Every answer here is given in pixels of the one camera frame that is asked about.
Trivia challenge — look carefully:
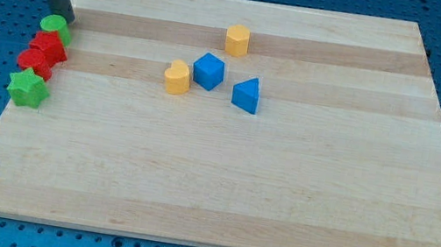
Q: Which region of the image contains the yellow hexagon block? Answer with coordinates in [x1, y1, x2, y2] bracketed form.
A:
[224, 25, 251, 57]

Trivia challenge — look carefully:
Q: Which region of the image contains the wooden board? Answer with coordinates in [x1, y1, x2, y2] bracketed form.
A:
[0, 0, 441, 247]

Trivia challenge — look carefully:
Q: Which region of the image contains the blue triangle block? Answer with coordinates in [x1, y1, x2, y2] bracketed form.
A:
[231, 78, 260, 115]

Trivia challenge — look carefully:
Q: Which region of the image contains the blue cube block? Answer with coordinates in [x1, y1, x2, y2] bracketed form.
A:
[193, 53, 225, 91]

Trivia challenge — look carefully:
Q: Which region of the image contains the yellow heart block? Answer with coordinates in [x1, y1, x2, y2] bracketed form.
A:
[164, 60, 190, 95]

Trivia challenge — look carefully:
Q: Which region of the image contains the red pentagon block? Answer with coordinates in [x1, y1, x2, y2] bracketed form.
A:
[29, 31, 68, 67]

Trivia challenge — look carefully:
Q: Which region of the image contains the green cylinder block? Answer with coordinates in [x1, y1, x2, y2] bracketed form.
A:
[39, 14, 72, 47]

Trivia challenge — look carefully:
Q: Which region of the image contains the green star block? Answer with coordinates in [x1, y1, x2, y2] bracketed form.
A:
[7, 67, 50, 109]

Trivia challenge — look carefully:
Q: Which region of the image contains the red cylinder block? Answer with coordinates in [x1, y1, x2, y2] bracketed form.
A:
[17, 48, 52, 81]

